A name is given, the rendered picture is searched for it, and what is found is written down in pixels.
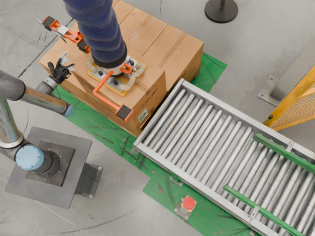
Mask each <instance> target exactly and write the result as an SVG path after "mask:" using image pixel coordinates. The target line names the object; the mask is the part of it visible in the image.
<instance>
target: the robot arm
mask: <svg viewBox="0 0 315 236"><path fill-rule="evenodd" d="M66 54H67V52H65V53H64V54H63V55H62V56H61V57H60V58H59V60H58V61H57V64H56V67H55V68H54V65H53V63H52V62H48V63H47V64H48V67H49V68H50V71H51V73H52V75H53V76H51V75H50V76H49V77H48V76H47V77H46V78H45V79H44V80H43V81H42V82H41V83H40V84H39V86H38V87H37V88H36V89H33V88H31V87H28V86H26V85H25V83H24V82H23V81H22V80H20V79H18V78H15V77H13V76H11V75H9V74H7V73H5V72H3V71H2V70H0V153H2V154H3V155H5V156H6V157H8V158H10V159H11V160H13V161H14V162H16V163H17V164H18V166H20V167H21V168H22V169H24V170H29V171H32V172H35V174H36V175H37V176H39V177H42V178H49V177H52V176H53V175H54V174H56V173H57V171H58V170H59V168H60V158H59V156H58V155H57V154H56V153H55V152H53V151H44V150H42V149H40V148H38V147H37V146H35V145H33V144H32V143H30V142H28V141H27V140H26V139H25V138H24V135H23V133H22V132H21V131H20V130H18V129H17V126H16V123H15V120H14V118H13V115H12V112H11V110H10V107H9V105H8V102H7V100H11V101H18V100H20V101H23V102H26V103H30V104H32V105H35V106H38V107H41V108H44V109H47V110H50V111H54V112H56V113H58V114H61V115H63V116H65V117H67V118H68V117H70V116H71V115H72V114H73V112H74V109H75V108H74V106H73V105H71V104H69V103H67V102H65V101H63V100H61V99H60V98H58V97H56V96H54V95H53V94H52V92H53V91H54V90H55V89H56V88H57V86H58V84H61V83H62V82H63V81H64V80H65V79H68V77H66V76H67V75H69V74H70V75H71V73H70V72H69V71H75V69H74V68H73V66H74V65H75V64H71V65H69V66H63V65H64V64H65V63H67V62H68V59H67V58H66V57H65V56H66Z"/></svg>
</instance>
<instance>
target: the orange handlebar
mask: <svg viewBox="0 0 315 236"><path fill-rule="evenodd" d="M55 25H56V26H58V27H59V28H60V27H61V26H62V25H60V24H58V23H56V24H55ZM52 28H53V29H54V30H56V31H57V30H58V29H57V28H55V27H54V26H52ZM68 33H69V34H71V36H69V35H67V34H65V35H64V37H66V38H68V39H69V40H70V41H71V42H73V43H77V42H78V40H79V39H81V37H80V36H79V35H78V34H76V33H75V32H72V31H70V30H69V31H68ZM124 66H125V67H127V68H129V69H130V70H129V71H127V70H126V69H124V68H122V67H121V68H120V70H121V71H123V72H124V73H126V74H130V73H132V71H133V68H132V67H131V66H130V65H128V64H127V63H124ZM112 74H113V71H110V72H108V74H107V75H106V76H105V77H104V78H103V80H102V81H101V82H100V83H99V84H98V85H97V86H96V88H95V89H94V90H93V95H94V96H96V97H97V98H99V99H101V100H102V101H104V102H105V103H107V104H108V105H110V106H111V107H113V108H114V109H116V110H118V109H119V107H118V106H117V105H115V104H113V103H112V102H110V101H109V100H107V99H106V98H104V97H103V96H101V95H100V94H98V93H97V92H98V91H99V89H100V88H101V87H102V86H103V85H104V83H105V82H106V81H107V80H108V79H109V77H110V76H111V75H112Z"/></svg>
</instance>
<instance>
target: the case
mask: <svg viewBox="0 0 315 236"><path fill-rule="evenodd" d="M126 47H127V46H126ZM127 54H128V55H129V56H131V57H133V58H135V59H136V60H138V61H140V62H142V63H144V64H145V65H147V66H148V67H147V69H146V70H145V71H144V73H143V74H142V75H141V76H140V77H137V78H136V80H135V83H134V85H133V86H132V88H131V89H130V90H129V91H128V92H127V94H126V95H125V96H124V97H122V96H121V95H119V94H117V93H116V92H114V91H113V90H111V89H110V88H108V87H107V86H105V85H103V86H102V87H101V88H100V89H99V91H98V92H97V93H98V94H100V95H101V96H103V97H104V98H106V99H107V100H109V101H110V102H112V103H113V104H115V105H117V106H118V107H120V106H121V105H122V104H123V103H124V105H125V106H127V107H128V108H130V109H131V110H132V109H133V110H134V112H135V113H134V115H133V116H132V117H131V119H130V120H129V121H128V122H127V123H129V124H130V125H131V126H132V127H134V128H135V129H136V130H138V129H139V128H140V126H141V125H142V124H143V123H144V122H145V120H146V119H147V118H148V117H149V116H150V114H151V113H152V112H153V111H154V110H155V109H156V108H157V106H158V105H159V104H160V103H161V102H162V100H163V99H164V98H165V97H166V96H167V91H166V80H165V70H163V69H162V68H160V67H158V66H157V65H155V64H154V63H152V62H151V61H149V60H147V59H146V58H145V57H143V56H142V55H140V54H138V53H137V52H135V51H134V50H132V49H130V48H129V47H127ZM90 56H91V52H89V53H84V52H83V53H82V54H81V55H80V56H79V57H78V58H77V59H76V60H75V61H74V62H73V64H75V65H74V66H73V68H74V69H75V71H71V72H72V73H73V75H74V76H75V77H76V79H77V80H78V81H79V83H80V84H81V86H82V87H83V88H84V90H85V91H86V92H87V93H89V94H90V95H91V96H93V97H94V98H95V99H97V100H98V101H99V102H100V103H102V104H103V105H104V106H106V107H107V108H108V109H110V110H111V111H112V112H114V113H115V112H116V111H117V110H116V109H114V108H113V107H111V106H110V105H108V104H107V103H105V102H104V101H102V100H101V99H99V98H97V97H96V96H94V95H93V90H94V89H95V88H96V86H97V85H98V84H99V83H100V82H98V81H97V80H95V79H94V78H92V77H91V76H89V75H87V72H88V71H89V69H88V68H87V66H86V62H87V60H88V58H89V57H90ZM118 78H120V79H122V80H123V81H125V82H126V83H128V82H129V80H130V78H128V77H126V76H125V75H122V76H120V77H118Z"/></svg>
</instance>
